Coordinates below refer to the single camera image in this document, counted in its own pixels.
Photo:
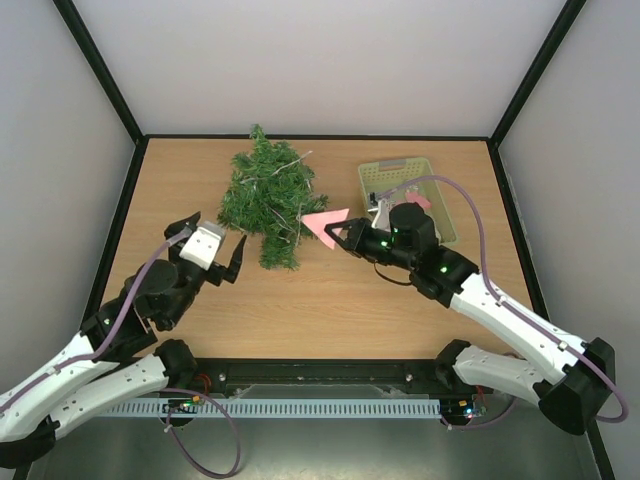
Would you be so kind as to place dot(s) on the pink paper triangle ornament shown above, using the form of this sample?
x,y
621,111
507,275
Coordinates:
x,y
316,223

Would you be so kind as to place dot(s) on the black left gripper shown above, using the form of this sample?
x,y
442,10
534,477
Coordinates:
x,y
231,274

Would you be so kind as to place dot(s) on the light blue slotted cable duct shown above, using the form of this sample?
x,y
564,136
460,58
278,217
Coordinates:
x,y
241,408

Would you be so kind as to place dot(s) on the pink bow ornament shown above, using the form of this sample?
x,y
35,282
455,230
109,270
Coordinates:
x,y
415,197

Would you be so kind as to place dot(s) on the black corner frame post left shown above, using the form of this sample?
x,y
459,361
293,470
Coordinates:
x,y
89,49

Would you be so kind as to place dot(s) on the light green plastic basket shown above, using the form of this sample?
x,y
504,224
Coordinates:
x,y
384,186

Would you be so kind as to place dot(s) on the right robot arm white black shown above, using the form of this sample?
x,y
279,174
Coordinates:
x,y
566,377

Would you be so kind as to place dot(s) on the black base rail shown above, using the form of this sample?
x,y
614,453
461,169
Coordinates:
x,y
226,377

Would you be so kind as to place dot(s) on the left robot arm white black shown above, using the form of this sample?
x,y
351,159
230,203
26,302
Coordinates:
x,y
115,355

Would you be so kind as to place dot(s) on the small green christmas tree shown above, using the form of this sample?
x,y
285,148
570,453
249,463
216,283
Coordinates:
x,y
244,209

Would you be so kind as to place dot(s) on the clear led string lights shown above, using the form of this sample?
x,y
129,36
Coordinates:
x,y
288,190

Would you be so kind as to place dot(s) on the black corner frame post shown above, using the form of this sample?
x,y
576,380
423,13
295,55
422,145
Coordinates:
x,y
562,25
89,49

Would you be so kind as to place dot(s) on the black corner frame post right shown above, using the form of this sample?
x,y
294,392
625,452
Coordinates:
x,y
562,25

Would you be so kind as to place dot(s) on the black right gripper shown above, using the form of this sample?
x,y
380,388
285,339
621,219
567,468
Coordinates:
x,y
355,236

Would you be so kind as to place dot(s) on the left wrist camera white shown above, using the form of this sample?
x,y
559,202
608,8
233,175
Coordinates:
x,y
203,245

